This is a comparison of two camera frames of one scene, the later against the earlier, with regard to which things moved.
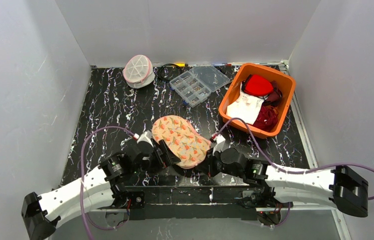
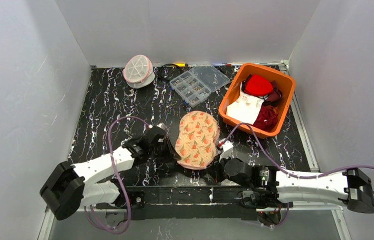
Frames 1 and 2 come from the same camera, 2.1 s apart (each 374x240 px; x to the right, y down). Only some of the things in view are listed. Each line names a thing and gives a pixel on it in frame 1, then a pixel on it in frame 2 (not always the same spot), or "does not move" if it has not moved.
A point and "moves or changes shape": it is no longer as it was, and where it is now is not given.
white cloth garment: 245,107 does not move
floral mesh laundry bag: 191,147 moves or changes shape
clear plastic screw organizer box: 195,85 does not move
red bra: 257,85 does not move
